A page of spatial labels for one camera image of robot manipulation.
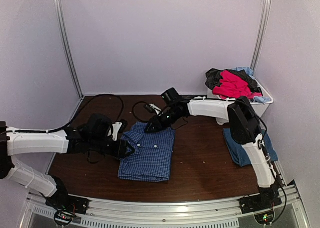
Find right black camera cable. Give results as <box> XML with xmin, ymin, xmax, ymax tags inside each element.
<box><xmin>132</xmin><ymin>101</ymin><xmax>156</xmax><ymax>124</ymax></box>

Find blue polo shirt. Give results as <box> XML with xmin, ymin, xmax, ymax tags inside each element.
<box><xmin>222</xmin><ymin>128</ymin><xmax>279</xmax><ymax>167</ymax></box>

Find left aluminium corner post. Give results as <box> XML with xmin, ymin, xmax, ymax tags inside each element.
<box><xmin>54</xmin><ymin>0</ymin><xmax>84</xmax><ymax>99</ymax></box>

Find black garment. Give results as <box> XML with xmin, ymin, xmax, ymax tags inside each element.
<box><xmin>205</xmin><ymin>67</ymin><xmax>262</xmax><ymax>93</ymax></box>

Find white plastic laundry bin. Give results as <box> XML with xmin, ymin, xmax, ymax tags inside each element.
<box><xmin>206</xmin><ymin>80</ymin><xmax>275</xmax><ymax>126</ymax></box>

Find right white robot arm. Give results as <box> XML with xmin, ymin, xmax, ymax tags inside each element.
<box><xmin>144</xmin><ymin>87</ymin><xmax>276</xmax><ymax>189</ymax></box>

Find aluminium corner post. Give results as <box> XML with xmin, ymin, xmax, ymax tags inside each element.
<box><xmin>54</xmin><ymin>0</ymin><xmax>84</xmax><ymax>99</ymax></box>
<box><xmin>250</xmin><ymin>0</ymin><xmax>272</xmax><ymax>71</ymax></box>

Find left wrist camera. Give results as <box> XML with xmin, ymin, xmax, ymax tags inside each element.
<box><xmin>108</xmin><ymin>119</ymin><xmax>128</xmax><ymax>141</ymax></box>

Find front aluminium rail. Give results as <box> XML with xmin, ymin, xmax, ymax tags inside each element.
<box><xmin>18</xmin><ymin>185</ymin><xmax>310</xmax><ymax>228</ymax></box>

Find blue checkered shirt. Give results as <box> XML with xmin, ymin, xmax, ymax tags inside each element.
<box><xmin>118</xmin><ymin>122</ymin><xmax>176</xmax><ymax>182</ymax></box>

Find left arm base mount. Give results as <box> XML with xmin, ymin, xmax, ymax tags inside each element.
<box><xmin>45</xmin><ymin>180</ymin><xmax>89</xmax><ymax>215</ymax></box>

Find black camera cable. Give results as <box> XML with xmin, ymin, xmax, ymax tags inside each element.
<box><xmin>47</xmin><ymin>94</ymin><xmax>125</xmax><ymax>134</ymax></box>
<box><xmin>132</xmin><ymin>101</ymin><xmax>156</xmax><ymax>124</ymax></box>

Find left black camera cable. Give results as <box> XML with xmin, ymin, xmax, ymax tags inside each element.
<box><xmin>47</xmin><ymin>94</ymin><xmax>125</xmax><ymax>134</ymax></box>

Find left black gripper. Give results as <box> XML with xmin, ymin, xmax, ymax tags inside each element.
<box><xmin>89</xmin><ymin>136</ymin><xmax>135</xmax><ymax>158</ymax></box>

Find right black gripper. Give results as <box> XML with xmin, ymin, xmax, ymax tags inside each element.
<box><xmin>144</xmin><ymin>108</ymin><xmax>183</xmax><ymax>133</ymax></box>

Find right aluminium corner post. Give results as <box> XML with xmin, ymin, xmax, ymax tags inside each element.
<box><xmin>250</xmin><ymin>0</ymin><xmax>272</xmax><ymax>71</ymax></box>

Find red garment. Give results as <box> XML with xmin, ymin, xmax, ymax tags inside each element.
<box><xmin>212</xmin><ymin>71</ymin><xmax>253</xmax><ymax>99</ymax></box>

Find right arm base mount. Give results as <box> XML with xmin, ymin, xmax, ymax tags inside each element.
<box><xmin>239</xmin><ymin>184</ymin><xmax>282</xmax><ymax>214</ymax></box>

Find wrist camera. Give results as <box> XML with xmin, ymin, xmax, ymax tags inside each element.
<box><xmin>143</xmin><ymin>103</ymin><xmax>161</xmax><ymax>115</ymax></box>
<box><xmin>108</xmin><ymin>119</ymin><xmax>128</xmax><ymax>141</ymax></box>

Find light blue garment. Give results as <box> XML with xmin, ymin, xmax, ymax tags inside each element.
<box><xmin>233</xmin><ymin>66</ymin><xmax>255</xmax><ymax>77</ymax></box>

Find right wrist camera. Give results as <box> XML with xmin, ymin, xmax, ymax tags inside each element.
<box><xmin>143</xmin><ymin>103</ymin><xmax>161</xmax><ymax>115</ymax></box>

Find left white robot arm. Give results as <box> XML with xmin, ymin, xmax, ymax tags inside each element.
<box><xmin>0</xmin><ymin>114</ymin><xmax>135</xmax><ymax>210</ymax></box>

